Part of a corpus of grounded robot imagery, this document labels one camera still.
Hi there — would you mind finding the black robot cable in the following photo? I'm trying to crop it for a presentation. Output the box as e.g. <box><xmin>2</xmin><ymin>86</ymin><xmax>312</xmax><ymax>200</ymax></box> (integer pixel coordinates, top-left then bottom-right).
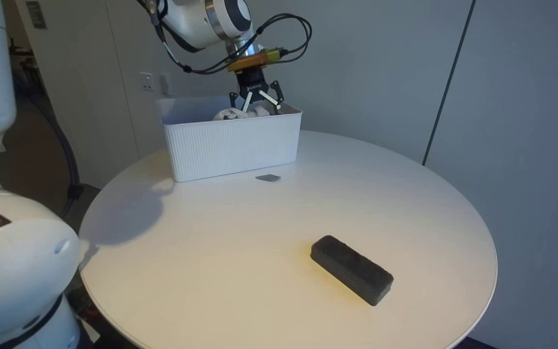
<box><xmin>137</xmin><ymin>0</ymin><xmax>314</xmax><ymax>78</ymax></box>

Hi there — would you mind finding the dark wall sign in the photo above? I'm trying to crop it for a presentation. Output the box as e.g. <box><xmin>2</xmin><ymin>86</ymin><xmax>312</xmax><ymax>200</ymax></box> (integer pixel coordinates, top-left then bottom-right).
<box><xmin>25</xmin><ymin>0</ymin><xmax>48</xmax><ymax>31</ymax></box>

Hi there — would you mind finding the white wall outlet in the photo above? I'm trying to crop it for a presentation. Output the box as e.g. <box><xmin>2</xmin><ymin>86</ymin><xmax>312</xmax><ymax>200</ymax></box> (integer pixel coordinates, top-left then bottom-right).
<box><xmin>137</xmin><ymin>72</ymin><xmax>159</xmax><ymax>97</ymax></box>

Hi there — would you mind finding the cream knitted cloth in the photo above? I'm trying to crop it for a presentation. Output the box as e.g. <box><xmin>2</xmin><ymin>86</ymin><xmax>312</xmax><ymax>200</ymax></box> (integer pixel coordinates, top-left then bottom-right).
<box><xmin>213</xmin><ymin>105</ymin><xmax>275</xmax><ymax>123</ymax></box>

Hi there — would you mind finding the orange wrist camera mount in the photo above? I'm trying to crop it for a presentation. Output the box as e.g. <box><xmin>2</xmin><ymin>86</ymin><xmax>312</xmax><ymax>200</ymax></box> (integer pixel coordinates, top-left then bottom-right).
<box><xmin>226</xmin><ymin>51</ymin><xmax>290</xmax><ymax>72</ymax></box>

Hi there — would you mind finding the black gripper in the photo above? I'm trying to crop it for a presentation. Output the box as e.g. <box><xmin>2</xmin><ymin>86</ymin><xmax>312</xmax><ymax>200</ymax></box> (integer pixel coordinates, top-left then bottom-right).
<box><xmin>228</xmin><ymin>66</ymin><xmax>286</xmax><ymax>119</ymax></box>

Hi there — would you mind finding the black rectangular block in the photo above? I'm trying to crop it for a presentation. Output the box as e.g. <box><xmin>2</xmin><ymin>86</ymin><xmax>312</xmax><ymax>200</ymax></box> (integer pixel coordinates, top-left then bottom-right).
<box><xmin>308</xmin><ymin>233</ymin><xmax>395</xmax><ymax>309</ymax></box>

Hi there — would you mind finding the white plastic basket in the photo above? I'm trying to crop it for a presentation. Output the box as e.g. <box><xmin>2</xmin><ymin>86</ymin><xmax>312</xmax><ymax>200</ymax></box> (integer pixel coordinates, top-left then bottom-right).
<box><xmin>157</xmin><ymin>95</ymin><xmax>304</xmax><ymax>185</ymax></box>

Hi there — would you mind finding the thick black hose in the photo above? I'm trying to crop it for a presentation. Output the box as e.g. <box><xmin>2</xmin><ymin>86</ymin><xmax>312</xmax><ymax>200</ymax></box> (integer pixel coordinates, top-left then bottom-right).
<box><xmin>9</xmin><ymin>61</ymin><xmax>85</xmax><ymax>204</ymax></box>

